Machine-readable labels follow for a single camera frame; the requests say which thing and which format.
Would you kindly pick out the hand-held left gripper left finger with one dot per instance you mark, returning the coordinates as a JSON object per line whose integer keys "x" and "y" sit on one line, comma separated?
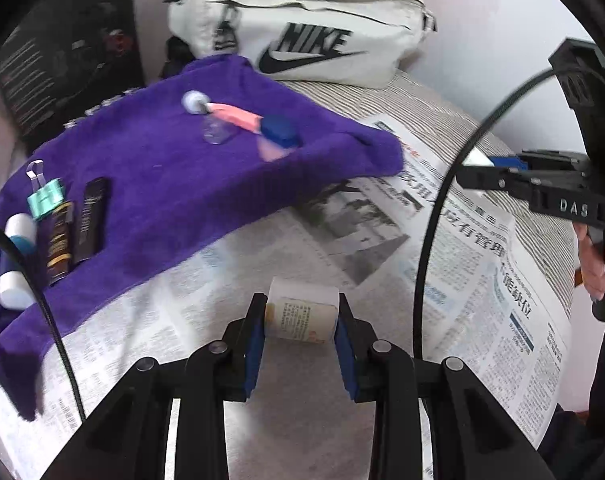
{"x": 252, "y": 350}

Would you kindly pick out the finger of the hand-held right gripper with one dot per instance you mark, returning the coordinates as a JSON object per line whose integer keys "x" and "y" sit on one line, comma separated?
{"x": 487, "y": 177}
{"x": 552, "y": 160}

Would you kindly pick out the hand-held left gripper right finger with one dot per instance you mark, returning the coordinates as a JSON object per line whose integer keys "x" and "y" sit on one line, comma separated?
{"x": 345, "y": 355}

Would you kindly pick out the white cylindrical bottle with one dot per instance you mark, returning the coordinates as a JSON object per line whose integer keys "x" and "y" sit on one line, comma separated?
{"x": 297, "y": 315}

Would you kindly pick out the long black tube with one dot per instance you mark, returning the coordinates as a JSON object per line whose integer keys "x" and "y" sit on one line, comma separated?
{"x": 90, "y": 220}

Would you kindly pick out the black tube with gold print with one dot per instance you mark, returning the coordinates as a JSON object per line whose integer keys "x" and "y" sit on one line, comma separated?
{"x": 60, "y": 245}

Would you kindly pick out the small clear bottle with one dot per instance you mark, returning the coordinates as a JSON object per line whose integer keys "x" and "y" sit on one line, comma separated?
{"x": 217, "y": 130}

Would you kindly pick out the pink tube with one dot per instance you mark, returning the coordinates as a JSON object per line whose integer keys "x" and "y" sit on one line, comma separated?
{"x": 232, "y": 116}

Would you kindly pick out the white tube with blue band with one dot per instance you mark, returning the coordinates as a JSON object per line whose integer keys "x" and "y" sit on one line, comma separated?
{"x": 20, "y": 227}

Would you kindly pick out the person's right hand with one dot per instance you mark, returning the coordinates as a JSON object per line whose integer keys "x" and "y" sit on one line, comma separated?
{"x": 595, "y": 270}

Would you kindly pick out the newspaper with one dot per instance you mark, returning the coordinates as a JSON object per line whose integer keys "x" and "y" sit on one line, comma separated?
{"x": 332, "y": 230}

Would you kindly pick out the purple towel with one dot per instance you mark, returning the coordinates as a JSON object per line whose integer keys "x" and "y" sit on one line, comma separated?
{"x": 157, "y": 175}

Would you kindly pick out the person's dark clothing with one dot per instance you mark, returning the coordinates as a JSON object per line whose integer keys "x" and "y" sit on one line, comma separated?
{"x": 592, "y": 435}

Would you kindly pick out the green binder clip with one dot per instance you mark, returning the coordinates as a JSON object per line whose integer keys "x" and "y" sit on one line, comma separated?
{"x": 45, "y": 200}

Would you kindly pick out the small white cap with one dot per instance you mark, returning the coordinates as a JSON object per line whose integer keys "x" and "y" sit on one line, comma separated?
{"x": 192, "y": 101}

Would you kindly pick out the white sling bag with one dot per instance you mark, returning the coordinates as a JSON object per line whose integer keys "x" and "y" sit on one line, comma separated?
{"x": 302, "y": 0}

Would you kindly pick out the black product box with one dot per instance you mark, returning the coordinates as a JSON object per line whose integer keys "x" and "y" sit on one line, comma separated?
{"x": 67, "y": 60}

